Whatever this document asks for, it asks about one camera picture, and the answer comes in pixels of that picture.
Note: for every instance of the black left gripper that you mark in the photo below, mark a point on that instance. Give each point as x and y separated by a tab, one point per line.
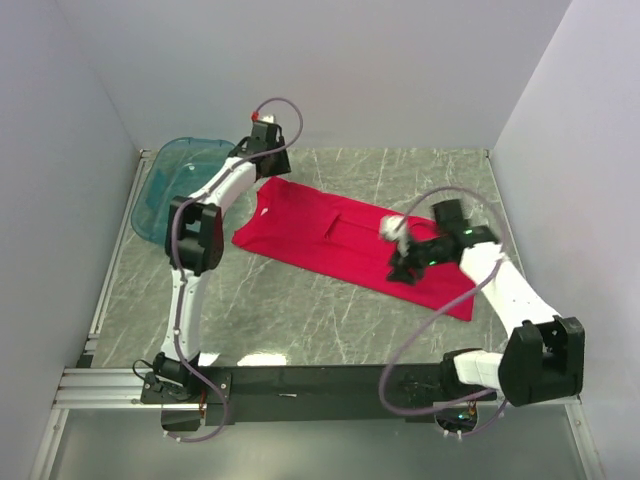
283	166

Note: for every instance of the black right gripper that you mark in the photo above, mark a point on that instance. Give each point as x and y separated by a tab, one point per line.
401	268

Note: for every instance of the red t shirt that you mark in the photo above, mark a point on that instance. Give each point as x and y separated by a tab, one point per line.
338	237

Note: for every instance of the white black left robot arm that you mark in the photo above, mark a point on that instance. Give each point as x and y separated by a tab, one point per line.
195	241

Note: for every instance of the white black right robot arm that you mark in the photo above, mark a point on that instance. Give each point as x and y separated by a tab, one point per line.
544	356

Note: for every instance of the teal translucent plastic bin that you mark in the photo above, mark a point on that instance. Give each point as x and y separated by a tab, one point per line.
181	167

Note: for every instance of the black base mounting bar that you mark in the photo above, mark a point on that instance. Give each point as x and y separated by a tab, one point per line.
228	395

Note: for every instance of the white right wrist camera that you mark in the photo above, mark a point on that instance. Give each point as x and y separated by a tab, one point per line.
393	228

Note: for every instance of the aluminium left side rail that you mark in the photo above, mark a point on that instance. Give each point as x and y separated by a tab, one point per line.
107	286

